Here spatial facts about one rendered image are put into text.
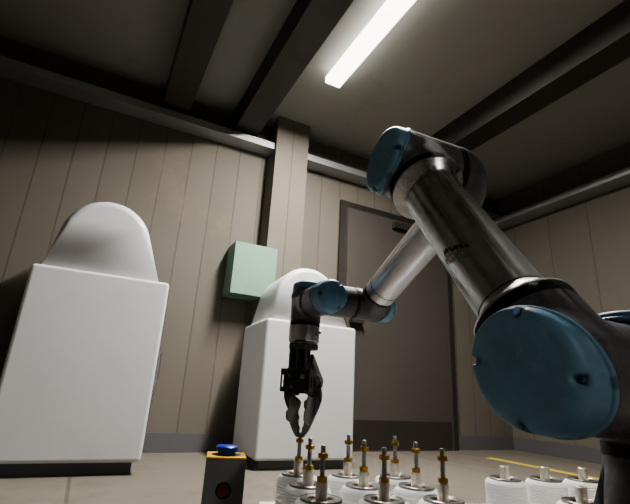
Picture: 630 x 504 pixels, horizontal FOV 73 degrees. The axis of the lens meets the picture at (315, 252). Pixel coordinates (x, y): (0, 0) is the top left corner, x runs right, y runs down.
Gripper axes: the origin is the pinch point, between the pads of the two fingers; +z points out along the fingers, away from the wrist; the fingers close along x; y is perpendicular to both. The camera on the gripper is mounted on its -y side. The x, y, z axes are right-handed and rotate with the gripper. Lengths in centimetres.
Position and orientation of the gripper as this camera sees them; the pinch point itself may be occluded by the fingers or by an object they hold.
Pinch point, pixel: (301, 430)
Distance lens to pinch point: 109.9
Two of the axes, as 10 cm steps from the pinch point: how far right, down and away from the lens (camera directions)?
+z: -0.5, 9.5, -3.1
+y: -2.7, -3.1, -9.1
